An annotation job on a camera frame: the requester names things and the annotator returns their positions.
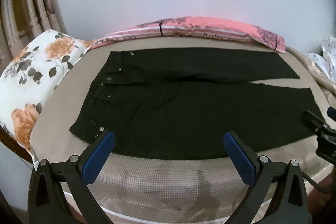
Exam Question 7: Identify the white orange floral pillow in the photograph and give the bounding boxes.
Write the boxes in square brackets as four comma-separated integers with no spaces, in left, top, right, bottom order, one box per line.
[1,30,93,155]

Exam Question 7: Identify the black cable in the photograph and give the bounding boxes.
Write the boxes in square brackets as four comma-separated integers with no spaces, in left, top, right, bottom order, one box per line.
[301,170,336,193]

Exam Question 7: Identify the pink tree print pillow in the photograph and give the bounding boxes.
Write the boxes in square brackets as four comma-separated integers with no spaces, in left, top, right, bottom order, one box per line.
[91,16,286,53]

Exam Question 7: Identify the beige bed mattress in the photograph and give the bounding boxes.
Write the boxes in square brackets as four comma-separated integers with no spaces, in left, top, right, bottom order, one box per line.
[29,36,336,224]

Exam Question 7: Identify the white dotted crumpled blanket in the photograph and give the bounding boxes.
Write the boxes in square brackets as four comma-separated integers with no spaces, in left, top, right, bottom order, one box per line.
[304,37,336,83]

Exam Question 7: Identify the beige striped curtain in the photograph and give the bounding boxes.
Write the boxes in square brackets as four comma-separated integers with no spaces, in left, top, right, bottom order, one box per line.
[1,0,62,71]

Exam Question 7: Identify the black pants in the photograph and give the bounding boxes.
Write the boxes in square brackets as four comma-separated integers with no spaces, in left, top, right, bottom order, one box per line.
[70,48,321,160]

